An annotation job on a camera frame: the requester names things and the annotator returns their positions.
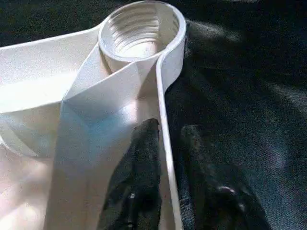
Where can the black table mat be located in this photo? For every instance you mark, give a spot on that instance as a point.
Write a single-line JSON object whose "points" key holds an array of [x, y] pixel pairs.
{"points": [[239, 95]]}

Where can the white plastic table top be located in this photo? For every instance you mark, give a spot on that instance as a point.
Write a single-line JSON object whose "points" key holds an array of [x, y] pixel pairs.
{"points": [[48, 83]]}

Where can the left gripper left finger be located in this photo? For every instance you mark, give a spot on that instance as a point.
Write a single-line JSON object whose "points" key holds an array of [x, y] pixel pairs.
{"points": [[139, 179]]}

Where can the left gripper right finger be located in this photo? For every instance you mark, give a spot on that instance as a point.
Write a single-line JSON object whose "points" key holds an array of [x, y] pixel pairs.
{"points": [[216, 191]]}

